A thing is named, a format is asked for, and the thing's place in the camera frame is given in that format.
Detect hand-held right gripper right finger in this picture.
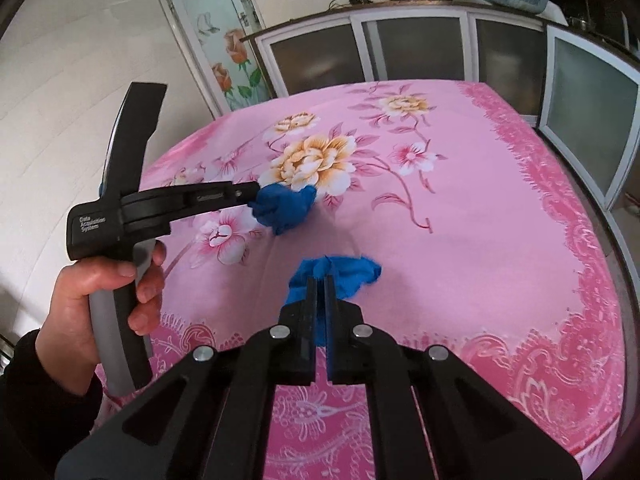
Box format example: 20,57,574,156
324,272,573,480

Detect person's left forearm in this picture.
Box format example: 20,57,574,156
0,330,103,480

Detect person's left hand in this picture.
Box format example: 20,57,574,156
39,240,167,396

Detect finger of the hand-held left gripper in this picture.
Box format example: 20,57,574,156
122,181,262,224

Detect pink floral blanket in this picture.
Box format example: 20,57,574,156
95,80,628,480

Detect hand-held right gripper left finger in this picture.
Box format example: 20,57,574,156
55,275,318,480

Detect blue glove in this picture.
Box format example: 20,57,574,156
285,255,382,307
248,183,318,235

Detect glass door with flower decals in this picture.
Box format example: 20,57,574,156
150,0,273,117

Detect frosted glass door cabinet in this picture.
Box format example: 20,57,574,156
242,0,640,211

